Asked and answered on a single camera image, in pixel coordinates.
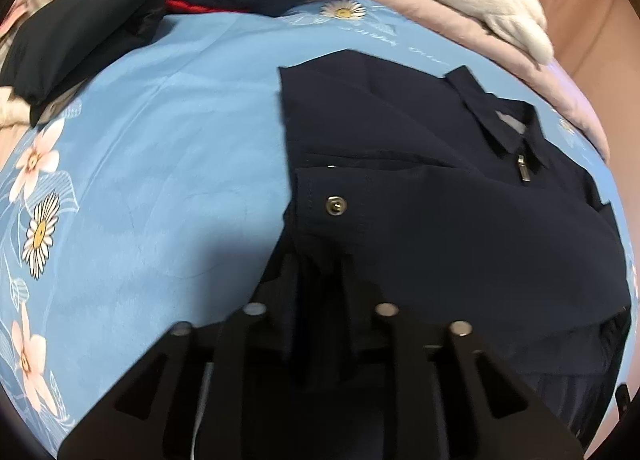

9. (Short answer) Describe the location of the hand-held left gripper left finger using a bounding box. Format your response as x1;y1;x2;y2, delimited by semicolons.
57;260;306;460

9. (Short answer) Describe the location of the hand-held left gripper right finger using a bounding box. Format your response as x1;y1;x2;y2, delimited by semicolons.
335;257;586;460

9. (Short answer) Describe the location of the navy zip jacket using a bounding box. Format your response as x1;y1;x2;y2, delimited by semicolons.
260;51;633;460

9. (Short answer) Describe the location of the blue floral bed sheet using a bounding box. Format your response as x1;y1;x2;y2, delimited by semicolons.
0;0;640;460

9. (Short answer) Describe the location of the pink quilt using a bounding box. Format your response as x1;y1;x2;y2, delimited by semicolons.
280;0;611;161

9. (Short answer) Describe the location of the white garment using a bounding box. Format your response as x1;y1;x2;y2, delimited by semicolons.
0;85;36;126

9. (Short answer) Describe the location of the red garment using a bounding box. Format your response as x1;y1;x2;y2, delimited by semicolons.
165;0;221;15

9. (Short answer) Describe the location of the dark folded garment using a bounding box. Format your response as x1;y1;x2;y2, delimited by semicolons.
0;0;173;113

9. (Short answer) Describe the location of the pink curtain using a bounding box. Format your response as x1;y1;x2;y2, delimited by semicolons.
482;0;632;106

